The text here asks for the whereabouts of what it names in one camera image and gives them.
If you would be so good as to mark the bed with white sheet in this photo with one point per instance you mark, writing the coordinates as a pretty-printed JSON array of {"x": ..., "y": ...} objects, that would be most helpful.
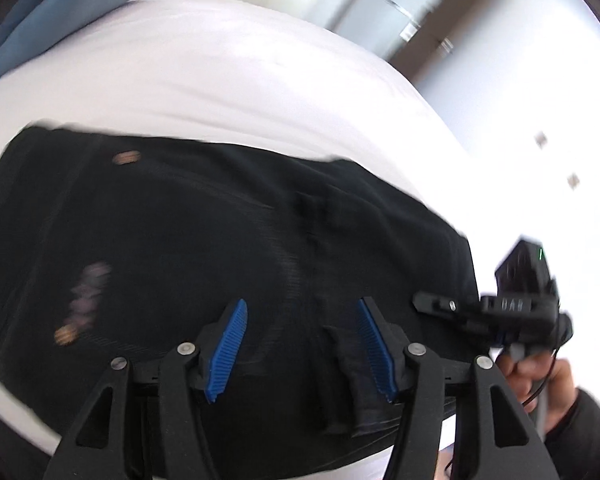
[{"x": 205, "y": 75}]

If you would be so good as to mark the black pants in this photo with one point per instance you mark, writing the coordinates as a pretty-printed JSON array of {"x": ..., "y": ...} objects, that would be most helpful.
[{"x": 180, "y": 235}]

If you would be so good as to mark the person's right hand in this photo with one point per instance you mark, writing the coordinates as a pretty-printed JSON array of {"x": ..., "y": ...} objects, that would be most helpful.
[{"x": 540, "y": 380}]

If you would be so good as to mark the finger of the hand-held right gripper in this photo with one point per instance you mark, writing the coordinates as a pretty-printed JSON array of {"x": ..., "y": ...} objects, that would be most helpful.
[{"x": 445, "y": 306}]

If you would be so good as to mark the rolled blue duvet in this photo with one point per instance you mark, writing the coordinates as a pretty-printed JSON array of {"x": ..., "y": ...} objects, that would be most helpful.
[{"x": 55, "y": 0}]

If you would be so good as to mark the person's right forearm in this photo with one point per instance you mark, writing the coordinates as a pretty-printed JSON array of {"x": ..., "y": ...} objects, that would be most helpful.
[{"x": 585, "y": 435}]

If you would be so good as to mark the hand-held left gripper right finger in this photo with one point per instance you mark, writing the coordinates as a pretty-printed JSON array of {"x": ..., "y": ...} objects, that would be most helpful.
[{"x": 377, "y": 350}]

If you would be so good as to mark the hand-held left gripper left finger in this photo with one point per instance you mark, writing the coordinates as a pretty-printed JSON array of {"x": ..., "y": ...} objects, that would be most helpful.
[{"x": 227, "y": 350}]

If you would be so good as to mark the brown door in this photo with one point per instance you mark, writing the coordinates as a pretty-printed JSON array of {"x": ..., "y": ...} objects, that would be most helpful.
[{"x": 430, "y": 20}]

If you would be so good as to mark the wall switch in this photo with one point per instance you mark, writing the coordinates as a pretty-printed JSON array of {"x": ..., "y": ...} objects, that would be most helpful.
[
  {"x": 541, "y": 138},
  {"x": 573, "y": 180}
]

